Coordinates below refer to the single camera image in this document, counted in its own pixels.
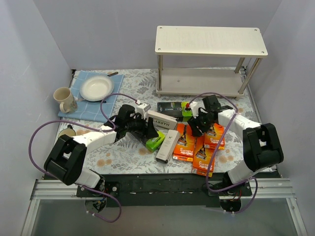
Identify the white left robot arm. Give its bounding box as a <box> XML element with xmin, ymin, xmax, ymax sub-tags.
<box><xmin>44</xmin><ymin>103</ymin><xmax>158</xmax><ymax>197</ymax></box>

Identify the orange Gillette razor box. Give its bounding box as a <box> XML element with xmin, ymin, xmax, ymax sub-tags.
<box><xmin>204</xmin><ymin>123</ymin><xmax>224</xmax><ymax>149</ymax></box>
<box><xmin>191</xmin><ymin>136</ymin><xmax>214</xmax><ymax>176</ymax></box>
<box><xmin>173</xmin><ymin>123</ymin><xmax>196</xmax><ymax>162</ymax></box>

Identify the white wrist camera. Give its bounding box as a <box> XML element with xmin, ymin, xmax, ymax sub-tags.
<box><xmin>136</xmin><ymin>103</ymin><xmax>151</xmax><ymax>119</ymax></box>
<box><xmin>185</xmin><ymin>101</ymin><xmax>199</xmax><ymax>118</ymax></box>

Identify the cream mug black handle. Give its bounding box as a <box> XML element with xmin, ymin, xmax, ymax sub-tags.
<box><xmin>58</xmin><ymin>124</ymin><xmax>76</xmax><ymax>137</ymax></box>

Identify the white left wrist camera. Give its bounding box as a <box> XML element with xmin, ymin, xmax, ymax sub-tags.
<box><xmin>136</xmin><ymin>103</ymin><xmax>151</xmax><ymax>119</ymax></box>

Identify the cream floral mug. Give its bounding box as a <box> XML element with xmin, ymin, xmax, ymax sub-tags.
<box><xmin>53</xmin><ymin>87</ymin><xmax>78</xmax><ymax>113</ymax></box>

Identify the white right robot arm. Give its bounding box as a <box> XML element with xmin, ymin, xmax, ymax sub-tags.
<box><xmin>185</xmin><ymin>92</ymin><xmax>284</xmax><ymax>196</ymax></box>

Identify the white H razor box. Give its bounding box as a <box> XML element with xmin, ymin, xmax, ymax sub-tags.
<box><xmin>156</xmin><ymin>130</ymin><xmax>180</xmax><ymax>164</ymax></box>

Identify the floral table mat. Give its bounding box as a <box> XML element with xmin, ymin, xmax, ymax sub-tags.
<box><xmin>65</xmin><ymin>69</ymin><xmax>260</xmax><ymax>174</ymax></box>

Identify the white two-tier shelf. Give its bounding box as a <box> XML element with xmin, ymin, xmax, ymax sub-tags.
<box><xmin>155</xmin><ymin>26</ymin><xmax>268</xmax><ymax>98</ymax></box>

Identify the grey Harry's razor box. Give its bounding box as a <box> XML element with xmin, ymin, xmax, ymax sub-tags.
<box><xmin>148</xmin><ymin>110</ymin><xmax>178</xmax><ymax>130</ymax></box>

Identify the black green razor box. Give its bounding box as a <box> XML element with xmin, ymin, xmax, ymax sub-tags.
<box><xmin>157</xmin><ymin>102</ymin><xmax>192</xmax><ymax>122</ymax></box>
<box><xmin>137</xmin><ymin>131</ymin><xmax>165</xmax><ymax>152</ymax></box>

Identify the aluminium rail frame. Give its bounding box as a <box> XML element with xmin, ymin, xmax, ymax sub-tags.
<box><xmin>22</xmin><ymin>178</ymin><xmax>308</xmax><ymax>236</ymax></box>

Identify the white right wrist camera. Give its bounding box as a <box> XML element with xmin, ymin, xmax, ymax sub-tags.
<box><xmin>185</xmin><ymin>101</ymin><xmax>199</xmax><ymax>118</ymax></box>

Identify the white ceramic plate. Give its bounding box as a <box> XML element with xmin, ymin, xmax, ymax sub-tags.
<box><xmin>80</xmin><ymin>75</ymin><xmax>114</xmax><ymax>102</ymax></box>

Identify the black handled knife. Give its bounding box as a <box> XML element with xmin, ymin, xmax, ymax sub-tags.
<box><xmin>107</xmin><ymin>71</ymin><xmax>118</xmax><ymax>77</ymax></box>

